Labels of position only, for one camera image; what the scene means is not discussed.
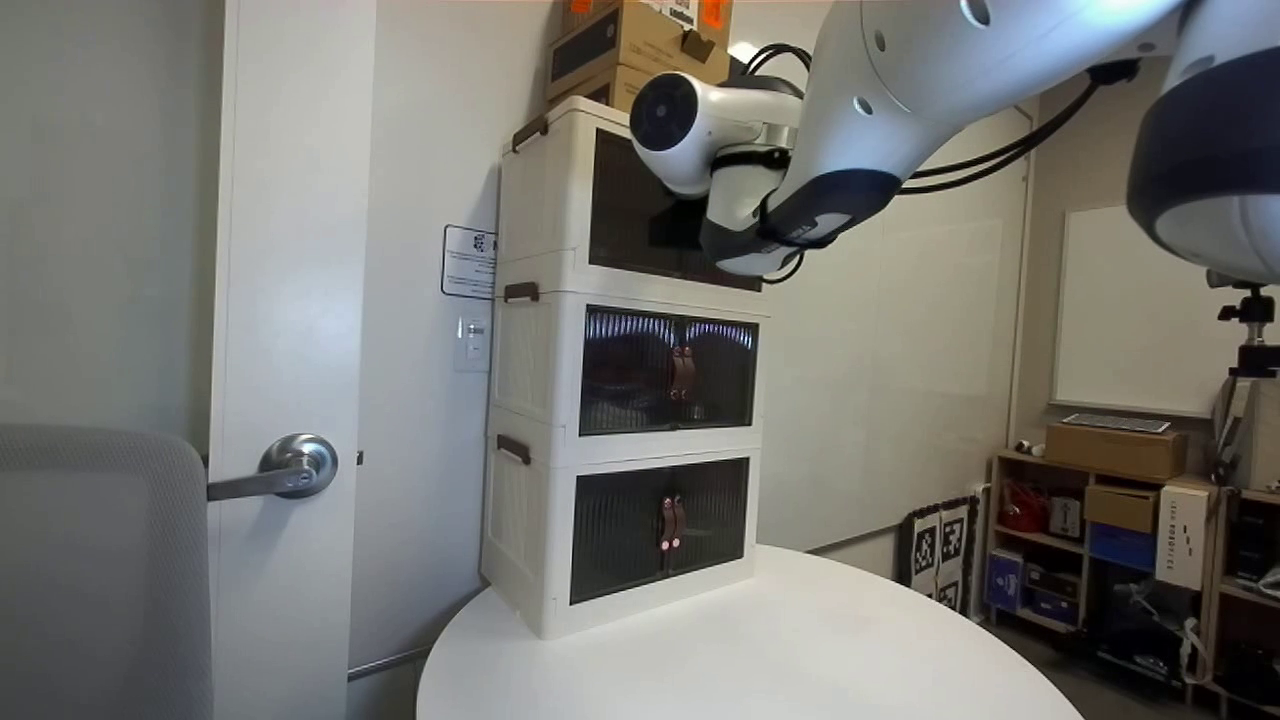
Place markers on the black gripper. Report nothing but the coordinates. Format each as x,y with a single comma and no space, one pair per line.
725,241

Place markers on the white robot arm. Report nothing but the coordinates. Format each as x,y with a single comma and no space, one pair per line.
935,64

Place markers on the brown cabinet side latch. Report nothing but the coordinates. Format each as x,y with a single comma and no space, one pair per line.
512,451
531,128
520,290

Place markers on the white three-tier cabinet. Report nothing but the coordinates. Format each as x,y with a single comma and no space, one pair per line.
532,403

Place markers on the large brown cardboard box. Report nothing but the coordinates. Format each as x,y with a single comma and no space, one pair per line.
603,53

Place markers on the black white fiducial tag board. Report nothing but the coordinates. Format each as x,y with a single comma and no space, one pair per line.
941,549

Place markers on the red shelf item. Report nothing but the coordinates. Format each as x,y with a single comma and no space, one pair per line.
1026,507

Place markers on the white whiteboard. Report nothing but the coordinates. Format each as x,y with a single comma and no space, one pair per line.
1133,333

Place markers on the small blue box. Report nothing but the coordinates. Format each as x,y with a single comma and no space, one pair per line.
1007,583

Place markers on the flat brown cardboard box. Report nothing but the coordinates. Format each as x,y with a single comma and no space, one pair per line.
1113,451

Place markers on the white room door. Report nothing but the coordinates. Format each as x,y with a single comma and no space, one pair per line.
285,267

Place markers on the small brown cardboard box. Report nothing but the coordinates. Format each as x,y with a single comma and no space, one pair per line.
1122,507

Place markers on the blue storage bin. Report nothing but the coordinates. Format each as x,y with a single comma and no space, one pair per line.
1122,549

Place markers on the wooden shelf unit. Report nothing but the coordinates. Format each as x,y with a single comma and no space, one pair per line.
1066,627

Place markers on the tall white box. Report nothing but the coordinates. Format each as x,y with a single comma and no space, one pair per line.
1182,535

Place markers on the grey-backed black office chair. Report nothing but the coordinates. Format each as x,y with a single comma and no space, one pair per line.
93,585

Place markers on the small white wall sign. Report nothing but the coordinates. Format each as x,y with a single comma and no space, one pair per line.
466,261

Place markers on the white light switch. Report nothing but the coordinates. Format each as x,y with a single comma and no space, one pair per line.
468,344

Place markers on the black camera tripod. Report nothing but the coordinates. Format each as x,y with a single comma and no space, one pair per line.
1248,362

